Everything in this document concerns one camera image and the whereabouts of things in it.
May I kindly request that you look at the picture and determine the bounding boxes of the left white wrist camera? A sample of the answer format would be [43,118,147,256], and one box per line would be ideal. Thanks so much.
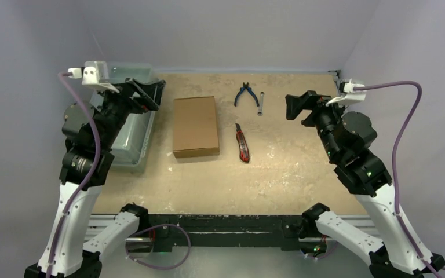
[67,61,119,93]

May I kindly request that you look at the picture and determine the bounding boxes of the brown cardboard express box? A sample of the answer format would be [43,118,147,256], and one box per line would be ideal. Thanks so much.
[172,96,220,159]

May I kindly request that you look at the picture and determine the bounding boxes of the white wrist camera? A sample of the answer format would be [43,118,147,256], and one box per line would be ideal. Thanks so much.
[67,61,119,93]
[326,79,366,107]

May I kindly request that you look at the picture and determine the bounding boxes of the clear plastic storage bin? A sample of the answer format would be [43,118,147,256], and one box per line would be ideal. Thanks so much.
[106,62,157,172]

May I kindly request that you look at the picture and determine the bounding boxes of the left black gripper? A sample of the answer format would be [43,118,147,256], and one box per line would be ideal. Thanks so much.
[98,76,165,148]

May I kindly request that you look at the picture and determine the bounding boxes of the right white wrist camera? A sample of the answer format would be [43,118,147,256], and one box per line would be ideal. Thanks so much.
[326,79,366,107]

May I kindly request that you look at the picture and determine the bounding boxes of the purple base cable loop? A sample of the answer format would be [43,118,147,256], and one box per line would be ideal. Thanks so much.
[125,224,192,270]

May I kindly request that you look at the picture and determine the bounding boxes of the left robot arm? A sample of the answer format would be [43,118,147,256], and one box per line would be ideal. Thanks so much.
[24,78,166,277]

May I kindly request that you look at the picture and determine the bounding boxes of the blue handled pliers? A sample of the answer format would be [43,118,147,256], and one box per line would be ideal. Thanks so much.
[234,81,260,108]

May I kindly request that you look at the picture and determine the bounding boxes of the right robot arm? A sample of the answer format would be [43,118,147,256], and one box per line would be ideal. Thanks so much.
[285,90,445,277]

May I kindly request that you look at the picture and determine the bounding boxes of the red black utility knife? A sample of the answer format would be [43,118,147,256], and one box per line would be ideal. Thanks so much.
[235,123,250,163]

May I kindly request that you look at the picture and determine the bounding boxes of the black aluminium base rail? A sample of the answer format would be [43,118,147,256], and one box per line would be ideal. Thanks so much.
[148,214,322,252]

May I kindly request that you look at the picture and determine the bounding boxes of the small silver wrench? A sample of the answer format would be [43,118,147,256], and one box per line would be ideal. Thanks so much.
[257,92,265,116]

